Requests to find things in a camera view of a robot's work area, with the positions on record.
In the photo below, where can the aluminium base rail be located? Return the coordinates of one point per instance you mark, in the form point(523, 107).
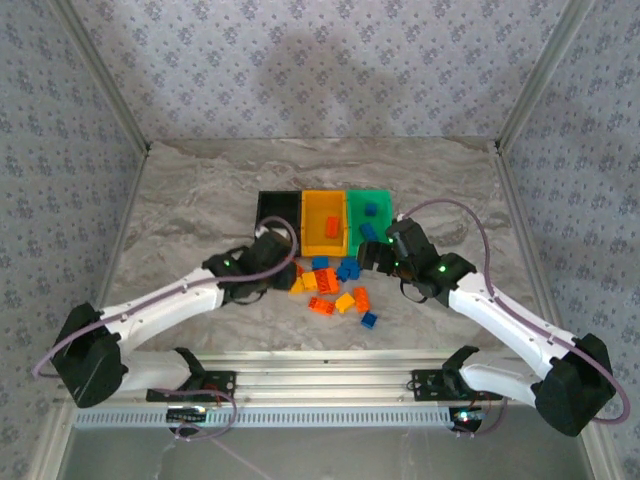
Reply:
point(325, 380)

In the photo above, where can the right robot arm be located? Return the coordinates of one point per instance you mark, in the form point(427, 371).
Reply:
point(500, 320)

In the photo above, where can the small circuit board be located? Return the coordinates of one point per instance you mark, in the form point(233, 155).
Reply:
point(187, 415)
point(467, 417)

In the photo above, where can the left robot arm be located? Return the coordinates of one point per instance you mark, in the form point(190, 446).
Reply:
point(150, 312)

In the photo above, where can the green plastic bin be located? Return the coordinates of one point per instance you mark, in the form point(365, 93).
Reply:
point(382, 200)

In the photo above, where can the yellow lego brick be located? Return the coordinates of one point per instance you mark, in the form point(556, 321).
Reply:
point(308, 281)
point(297, 286)
point(345, 302)

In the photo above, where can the aluminium table side rail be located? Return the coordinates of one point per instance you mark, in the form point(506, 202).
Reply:
point(118, 250)
point(517, 200)

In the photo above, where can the black plastic bin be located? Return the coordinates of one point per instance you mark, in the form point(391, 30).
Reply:
point(277, 205)

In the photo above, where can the yellow plastic bin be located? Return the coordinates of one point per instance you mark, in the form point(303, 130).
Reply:
point(315, 210)

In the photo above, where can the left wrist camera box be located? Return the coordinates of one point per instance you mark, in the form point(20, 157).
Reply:
point(261, 232)

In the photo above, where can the aluminium frame post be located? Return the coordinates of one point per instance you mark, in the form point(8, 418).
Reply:
point(541, 75)
point(105, 75)

